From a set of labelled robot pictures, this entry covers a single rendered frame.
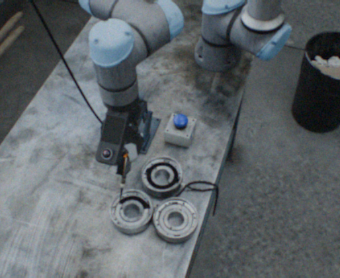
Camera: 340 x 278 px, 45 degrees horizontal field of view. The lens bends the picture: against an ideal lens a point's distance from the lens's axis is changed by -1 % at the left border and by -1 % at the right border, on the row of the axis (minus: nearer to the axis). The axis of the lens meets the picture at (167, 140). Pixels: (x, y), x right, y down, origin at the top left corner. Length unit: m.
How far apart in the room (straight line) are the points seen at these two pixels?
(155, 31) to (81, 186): 0.50
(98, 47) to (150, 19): 0.12
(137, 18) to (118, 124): 0.20
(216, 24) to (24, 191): 0.70
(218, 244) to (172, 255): 0.89
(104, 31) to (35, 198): 0.54
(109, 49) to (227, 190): 1.40
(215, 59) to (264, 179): 0.90
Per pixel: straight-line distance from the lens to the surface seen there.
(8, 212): 1.11
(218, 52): 1.29
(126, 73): 0.73
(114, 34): 0.70
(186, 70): 1.33
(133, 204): 1.01
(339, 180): 2.15
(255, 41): 1.16
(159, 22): 0.76
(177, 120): 1.09
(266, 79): 2.48
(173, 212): 1.00
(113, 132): 0.81
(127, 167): 0.95
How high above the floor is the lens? 1.72
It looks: 54 degrees down
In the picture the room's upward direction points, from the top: 1 degrees counter-clockwise
